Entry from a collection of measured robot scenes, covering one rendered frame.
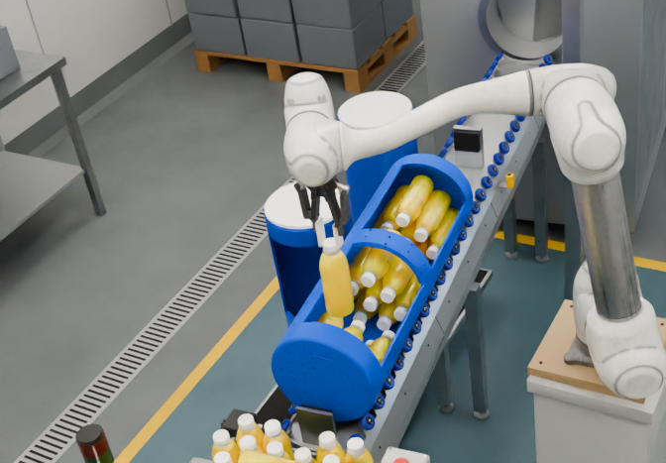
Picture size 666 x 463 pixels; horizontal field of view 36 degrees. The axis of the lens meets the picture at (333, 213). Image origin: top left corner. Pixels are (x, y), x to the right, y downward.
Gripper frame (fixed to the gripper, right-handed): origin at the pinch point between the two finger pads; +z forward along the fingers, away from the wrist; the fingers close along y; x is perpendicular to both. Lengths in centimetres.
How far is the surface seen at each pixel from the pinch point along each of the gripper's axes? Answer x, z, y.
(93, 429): 53, 24, 39
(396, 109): -134, 46, 37
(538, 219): -186, 126, -1
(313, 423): 16, 48, 4
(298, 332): 7.3, 26.7, 9.0
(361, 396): 9.4, 42.3, -6.8
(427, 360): -28, 64, -10
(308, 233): -58, 48, 39
